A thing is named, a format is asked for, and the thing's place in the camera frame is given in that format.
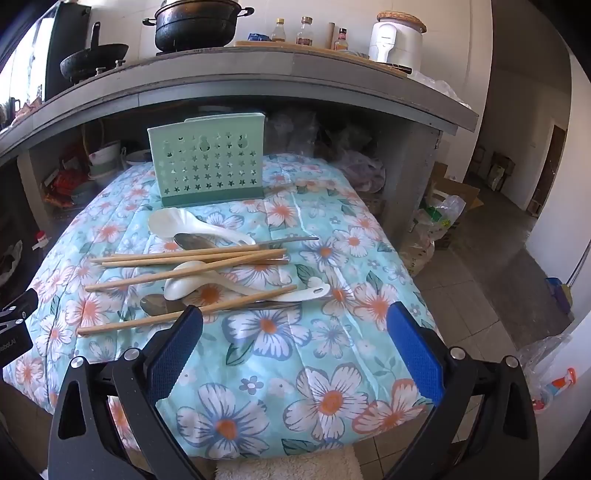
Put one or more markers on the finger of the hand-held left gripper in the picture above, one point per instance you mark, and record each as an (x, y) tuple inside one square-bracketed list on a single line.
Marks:
[(18, 308)]

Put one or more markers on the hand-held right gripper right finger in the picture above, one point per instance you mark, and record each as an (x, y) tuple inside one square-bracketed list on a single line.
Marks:
[(415, 355)]

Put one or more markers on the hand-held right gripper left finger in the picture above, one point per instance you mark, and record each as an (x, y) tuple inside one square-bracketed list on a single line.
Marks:
[(175, 353)]

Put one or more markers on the metal spoon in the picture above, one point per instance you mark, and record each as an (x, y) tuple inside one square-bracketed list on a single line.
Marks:
[(154, 304), (191, 241)]

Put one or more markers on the wooden chopstick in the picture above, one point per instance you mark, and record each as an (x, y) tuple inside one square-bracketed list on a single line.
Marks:
[(161, 255), (138, 262), (138, 280), (129, 321)]

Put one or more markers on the white plastic spoon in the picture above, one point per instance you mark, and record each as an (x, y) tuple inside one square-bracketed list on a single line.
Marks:
[(314, 290), (171, 221), (231, 281)]

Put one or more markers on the green perforated utensil holder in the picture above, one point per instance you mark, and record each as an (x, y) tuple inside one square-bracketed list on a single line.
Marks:
[(207, 161)]

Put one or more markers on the black jar with plastic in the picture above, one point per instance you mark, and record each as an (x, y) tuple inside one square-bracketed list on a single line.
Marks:
[(9, 263)]

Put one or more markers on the floral light blue blanket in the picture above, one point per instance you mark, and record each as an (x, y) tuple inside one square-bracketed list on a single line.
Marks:
[(277, 369)]

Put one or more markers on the clear bag with toy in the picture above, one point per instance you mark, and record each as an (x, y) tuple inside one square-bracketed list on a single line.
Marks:
[(545, 364)]

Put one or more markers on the red snack packets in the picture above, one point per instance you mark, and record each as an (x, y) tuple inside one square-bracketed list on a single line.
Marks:
[(64, 187)]

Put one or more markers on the teal bowl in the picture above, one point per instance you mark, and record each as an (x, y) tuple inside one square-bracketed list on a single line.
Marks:
[(83, 193)]

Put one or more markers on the blue plastic container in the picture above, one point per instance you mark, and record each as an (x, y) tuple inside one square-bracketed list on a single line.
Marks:
[(556, 295)]

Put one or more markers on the white fluffy cloth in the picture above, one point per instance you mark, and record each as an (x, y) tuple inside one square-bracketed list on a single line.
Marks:
[(286, 466)]

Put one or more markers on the green bowl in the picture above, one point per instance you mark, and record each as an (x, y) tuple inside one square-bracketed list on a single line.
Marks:
[(99, 171)]

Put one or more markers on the open cardboard box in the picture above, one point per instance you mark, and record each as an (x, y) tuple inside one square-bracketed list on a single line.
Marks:
[(455, 189)]

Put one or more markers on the white floral bowl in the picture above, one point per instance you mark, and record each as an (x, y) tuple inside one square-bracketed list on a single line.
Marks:
[(105, 154)]

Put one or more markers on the white dark rimmed plate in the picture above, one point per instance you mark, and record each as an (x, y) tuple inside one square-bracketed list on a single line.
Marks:
[(137, 157)]

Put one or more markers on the pink white plastic bag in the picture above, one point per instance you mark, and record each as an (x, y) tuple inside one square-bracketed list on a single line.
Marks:
[(360, 170)]

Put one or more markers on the pink cloth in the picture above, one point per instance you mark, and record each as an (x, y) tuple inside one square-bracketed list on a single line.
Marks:
[(27, 110)]

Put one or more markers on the distant cardboard boxes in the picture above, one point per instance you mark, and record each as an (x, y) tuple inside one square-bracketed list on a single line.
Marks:
[(501, 170)]

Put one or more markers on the brown wooden door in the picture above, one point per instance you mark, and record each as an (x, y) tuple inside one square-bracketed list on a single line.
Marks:
[(551, 170)]

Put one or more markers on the clear plastic bags bundle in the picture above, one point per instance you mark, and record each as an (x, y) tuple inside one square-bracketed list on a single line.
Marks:
[(291, 134)]

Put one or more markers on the bright window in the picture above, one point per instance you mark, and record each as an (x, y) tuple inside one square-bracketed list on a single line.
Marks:
[(27, 60)]

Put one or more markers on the gas stove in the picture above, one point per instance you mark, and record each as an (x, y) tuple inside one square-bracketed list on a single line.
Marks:
[(99, 70)]

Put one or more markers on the black wok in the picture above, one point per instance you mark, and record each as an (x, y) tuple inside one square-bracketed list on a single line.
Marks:
[(92, 60)]

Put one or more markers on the black stove side panel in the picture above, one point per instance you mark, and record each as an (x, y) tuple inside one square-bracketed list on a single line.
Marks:
[(64, 37)]

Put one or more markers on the grey concrete counter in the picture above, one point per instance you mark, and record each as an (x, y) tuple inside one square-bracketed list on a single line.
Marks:
[(231, 78)]

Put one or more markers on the white kitchen appliance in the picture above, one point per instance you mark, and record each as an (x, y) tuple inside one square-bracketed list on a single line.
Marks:
[(397, 44)]

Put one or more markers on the red cap orange bottle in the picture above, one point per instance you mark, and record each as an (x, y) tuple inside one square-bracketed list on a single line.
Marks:
[(340, 40)]

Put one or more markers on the wooden cutting board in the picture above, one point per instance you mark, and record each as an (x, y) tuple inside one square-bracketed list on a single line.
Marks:
[(277, 45)]

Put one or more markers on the blue plastic bag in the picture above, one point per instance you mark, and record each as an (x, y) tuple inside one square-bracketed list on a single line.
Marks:
[(258, 38)]

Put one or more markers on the black cooking pot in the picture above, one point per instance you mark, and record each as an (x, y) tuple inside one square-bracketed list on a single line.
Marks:
[(198, 27)]

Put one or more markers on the wooden rolling pin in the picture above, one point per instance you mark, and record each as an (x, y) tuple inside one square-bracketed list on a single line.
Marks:
[(330, 36)]

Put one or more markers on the woven round mat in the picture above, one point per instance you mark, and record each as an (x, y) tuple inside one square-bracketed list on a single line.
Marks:
[(401, 21)]

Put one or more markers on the yellow cap sauce bottle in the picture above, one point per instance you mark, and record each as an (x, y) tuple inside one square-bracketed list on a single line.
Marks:
[(278, 33)]

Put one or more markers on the purple label sauce bottle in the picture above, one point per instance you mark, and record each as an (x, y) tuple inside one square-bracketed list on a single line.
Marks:
[(304, 33)]

